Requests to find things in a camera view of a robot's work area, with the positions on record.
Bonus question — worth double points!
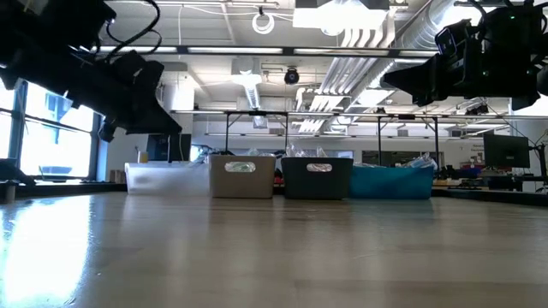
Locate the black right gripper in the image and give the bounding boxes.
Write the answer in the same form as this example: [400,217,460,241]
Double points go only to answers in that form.
[381,3,548,111]

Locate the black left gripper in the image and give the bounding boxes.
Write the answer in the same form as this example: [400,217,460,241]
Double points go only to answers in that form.
[0,50,183,144]

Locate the long ceiling light strip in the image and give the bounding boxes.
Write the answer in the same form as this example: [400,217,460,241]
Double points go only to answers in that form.
[400,50,438,59]
[187,45,284,56]
[293,47,390,57]
[96,45,179,55]

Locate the black computer monitor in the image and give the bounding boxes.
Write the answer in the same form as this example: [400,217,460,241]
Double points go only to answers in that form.
[483,133,532,169]
[146,133,193,164]

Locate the white plastic bin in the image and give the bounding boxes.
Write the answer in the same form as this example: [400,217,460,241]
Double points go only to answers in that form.
[124,161,211,197]

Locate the white ceiling baffles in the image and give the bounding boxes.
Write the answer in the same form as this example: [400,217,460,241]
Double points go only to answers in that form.
[297,25,402,134]

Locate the large window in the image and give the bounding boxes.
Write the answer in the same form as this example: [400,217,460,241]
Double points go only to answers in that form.
[0,79,102,181]

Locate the white ceiling light panel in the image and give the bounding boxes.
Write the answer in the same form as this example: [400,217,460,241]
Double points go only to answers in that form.
[292,0,389,31]

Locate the teal plastic bin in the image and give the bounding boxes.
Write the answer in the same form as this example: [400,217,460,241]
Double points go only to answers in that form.
[348,164,436,200]

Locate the black equipment on desk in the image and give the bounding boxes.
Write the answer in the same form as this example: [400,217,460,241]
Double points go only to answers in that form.
[429,164,548,193]

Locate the black round ceiling speaker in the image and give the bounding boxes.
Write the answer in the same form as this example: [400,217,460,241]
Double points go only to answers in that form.
[283,67,301,86]

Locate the dark grey plastic bin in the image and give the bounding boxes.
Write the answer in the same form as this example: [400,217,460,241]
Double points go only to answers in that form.
[281,157,354,201]

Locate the beige plastic bin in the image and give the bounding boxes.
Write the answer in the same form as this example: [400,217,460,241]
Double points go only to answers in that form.
[208,154,277,199]

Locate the silver round air duct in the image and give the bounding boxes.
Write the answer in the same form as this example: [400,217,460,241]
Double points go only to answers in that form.
[354,0,462,91]

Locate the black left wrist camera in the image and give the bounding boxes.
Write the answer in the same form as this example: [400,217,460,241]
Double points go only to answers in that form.
[109,50,166,98]

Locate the white air duct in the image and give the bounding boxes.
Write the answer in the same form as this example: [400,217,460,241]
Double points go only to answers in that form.
[230,56,264,110]

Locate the black workstation frame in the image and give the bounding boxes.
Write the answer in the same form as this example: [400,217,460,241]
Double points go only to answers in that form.
[170,109,442,169]

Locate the white cable coil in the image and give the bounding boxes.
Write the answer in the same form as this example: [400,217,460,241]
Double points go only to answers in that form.
[251,11,277,36]

